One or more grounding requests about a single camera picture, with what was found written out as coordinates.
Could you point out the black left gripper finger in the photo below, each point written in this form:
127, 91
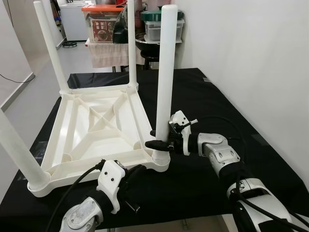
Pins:
136, 172

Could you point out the white plastic children table top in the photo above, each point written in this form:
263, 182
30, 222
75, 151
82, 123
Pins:
72, 140

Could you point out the black tablecloth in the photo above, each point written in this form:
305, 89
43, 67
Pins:
231, 111

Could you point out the grey tape patch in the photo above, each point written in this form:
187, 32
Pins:
208, 79

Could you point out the black round stool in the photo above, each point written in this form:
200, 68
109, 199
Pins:
150, 54

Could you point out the black wok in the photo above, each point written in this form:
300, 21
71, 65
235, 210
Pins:
147, 44

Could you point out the beige cloth covered table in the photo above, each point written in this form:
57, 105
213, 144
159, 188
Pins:
108, 54

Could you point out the clear plastic storage container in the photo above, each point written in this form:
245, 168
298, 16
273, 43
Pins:
152, 31

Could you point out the glossy black bag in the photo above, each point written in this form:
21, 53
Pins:
120, 29

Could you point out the green pot lid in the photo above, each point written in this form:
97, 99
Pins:
150, 15

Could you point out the storage box with orange lid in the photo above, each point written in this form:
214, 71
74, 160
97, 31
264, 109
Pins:
101, 26

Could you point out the white appliance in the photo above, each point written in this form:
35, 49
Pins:
72, 21

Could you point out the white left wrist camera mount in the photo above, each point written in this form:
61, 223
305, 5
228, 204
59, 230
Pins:
110, 181

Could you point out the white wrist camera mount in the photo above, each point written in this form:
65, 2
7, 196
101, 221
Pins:
110, 181
178, 118

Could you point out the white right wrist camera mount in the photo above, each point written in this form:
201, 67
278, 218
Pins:
178, 118

